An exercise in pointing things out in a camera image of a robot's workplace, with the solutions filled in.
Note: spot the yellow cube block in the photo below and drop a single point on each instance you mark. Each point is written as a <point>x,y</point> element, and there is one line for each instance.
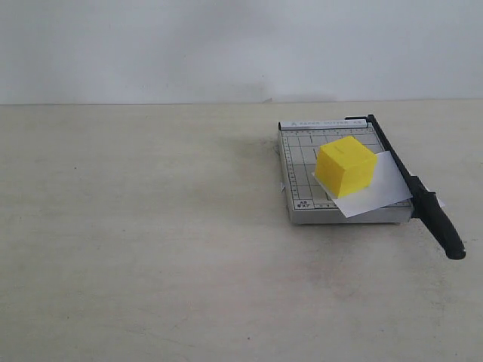
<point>345,166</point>

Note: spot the white paper sheet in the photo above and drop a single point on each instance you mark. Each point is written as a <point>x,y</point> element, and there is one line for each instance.
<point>387,187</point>

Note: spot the black cutter blade arm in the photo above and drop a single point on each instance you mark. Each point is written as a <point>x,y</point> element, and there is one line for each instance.
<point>425,202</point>

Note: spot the grey paper cutter base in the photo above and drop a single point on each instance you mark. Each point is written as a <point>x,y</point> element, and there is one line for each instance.
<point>308,203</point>

